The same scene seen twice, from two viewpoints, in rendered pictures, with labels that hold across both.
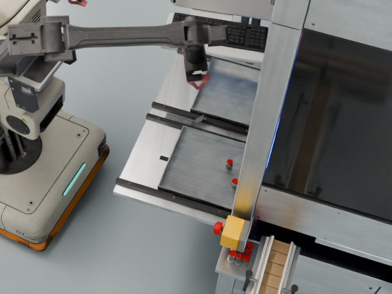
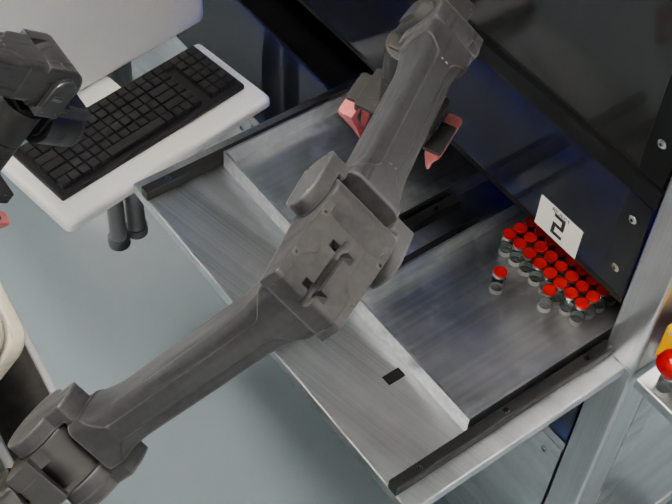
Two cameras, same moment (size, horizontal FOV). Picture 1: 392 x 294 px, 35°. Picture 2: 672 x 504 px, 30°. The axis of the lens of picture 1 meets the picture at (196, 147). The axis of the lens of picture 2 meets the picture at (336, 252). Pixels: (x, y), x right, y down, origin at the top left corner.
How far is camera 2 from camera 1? 121 cm
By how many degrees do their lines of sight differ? 32
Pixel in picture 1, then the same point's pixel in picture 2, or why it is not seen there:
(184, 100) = not seen: hidden behind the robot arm
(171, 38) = (456, 62)
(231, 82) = (299, 165)
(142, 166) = (386, 423)
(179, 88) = (241, 249)
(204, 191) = (519, 356)
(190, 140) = (385, 308)
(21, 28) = (305, 254)
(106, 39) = (412, 146)
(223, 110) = not seen: hidden behind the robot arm
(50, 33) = (358, 212)
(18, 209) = not seen: outside the picture
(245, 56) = (226, 118)
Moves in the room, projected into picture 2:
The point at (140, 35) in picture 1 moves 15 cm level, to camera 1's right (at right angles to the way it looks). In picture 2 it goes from (430, 92) to (514, 20)
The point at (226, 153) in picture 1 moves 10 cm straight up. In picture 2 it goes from (458, 272) to (467, 229)
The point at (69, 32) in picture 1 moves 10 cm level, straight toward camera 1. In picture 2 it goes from (373, 182) to (479, 218)
